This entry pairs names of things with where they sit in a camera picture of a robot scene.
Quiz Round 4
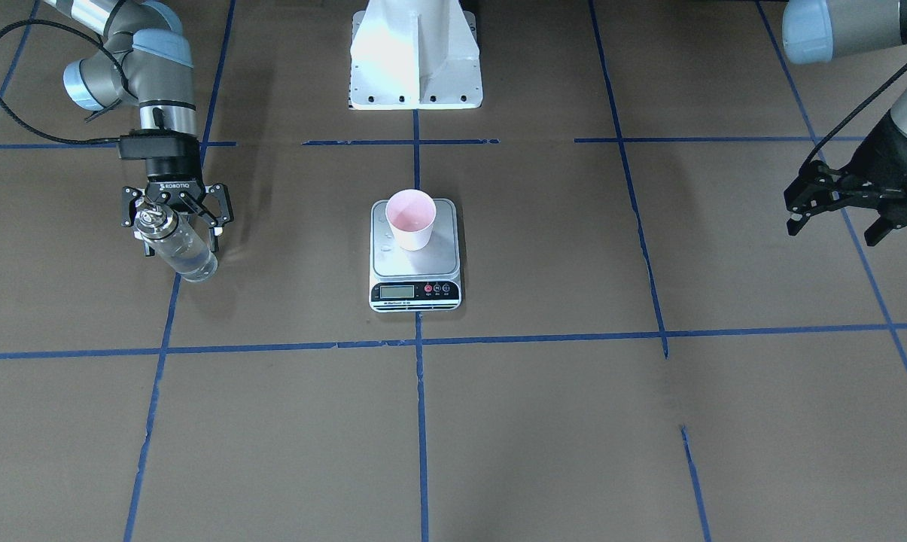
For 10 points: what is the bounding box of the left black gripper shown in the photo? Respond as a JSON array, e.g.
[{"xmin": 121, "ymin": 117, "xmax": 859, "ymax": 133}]
[{"xmin": 784, "ymin": 113, "xmax": 907, "ymax": 247}]

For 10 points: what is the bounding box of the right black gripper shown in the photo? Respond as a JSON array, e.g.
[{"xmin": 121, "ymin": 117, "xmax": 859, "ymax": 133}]
[{"xmin": 120, "ymin": 154, "xmax": 234, "ymax": 257}]

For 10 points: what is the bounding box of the glass sauce bottle steel cap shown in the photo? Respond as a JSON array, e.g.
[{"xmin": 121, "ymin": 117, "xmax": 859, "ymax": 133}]
[{"xmin": 135, "ymin": 199, "xmax": 218, "ymax": 282}]

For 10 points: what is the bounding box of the pink paper cup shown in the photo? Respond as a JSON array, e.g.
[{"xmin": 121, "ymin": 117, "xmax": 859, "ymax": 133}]
[{"xmin": 385, "ymin": 189, "xmax": 438, "ymax": 251}]

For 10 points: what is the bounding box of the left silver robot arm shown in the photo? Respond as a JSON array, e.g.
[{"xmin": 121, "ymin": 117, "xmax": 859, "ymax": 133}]
[{"xmin": 781, "ymin": 1, "xmax": 907, "ymax": 246}]

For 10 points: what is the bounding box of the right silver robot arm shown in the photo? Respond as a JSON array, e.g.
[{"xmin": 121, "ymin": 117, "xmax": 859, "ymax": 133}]
[{"xmin": 53, "ymin": 1, "xmax": 233, "ymax": 251}]

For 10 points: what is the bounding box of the silver digital kitchen scale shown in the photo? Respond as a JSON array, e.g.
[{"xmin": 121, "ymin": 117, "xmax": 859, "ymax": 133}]
[{"xmin": 368, "ymin": 198, "xmax": 464, "ymax": 312}]

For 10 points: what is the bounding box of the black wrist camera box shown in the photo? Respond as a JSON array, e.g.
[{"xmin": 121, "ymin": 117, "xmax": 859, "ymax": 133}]
[{"xmin": 118, "ymin": 129, "xmax": 201, "ymax": 160}]

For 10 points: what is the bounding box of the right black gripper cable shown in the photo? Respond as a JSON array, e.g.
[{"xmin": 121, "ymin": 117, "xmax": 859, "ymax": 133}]
[{"xmin": 0, "ymin": 19, "xmax": 134, "ymax": 146}]

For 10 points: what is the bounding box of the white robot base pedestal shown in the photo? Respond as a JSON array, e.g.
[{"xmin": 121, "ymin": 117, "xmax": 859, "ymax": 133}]
[{"xmin": 348, "ymin": 1, "xmax": 484, "ymax": 111}]

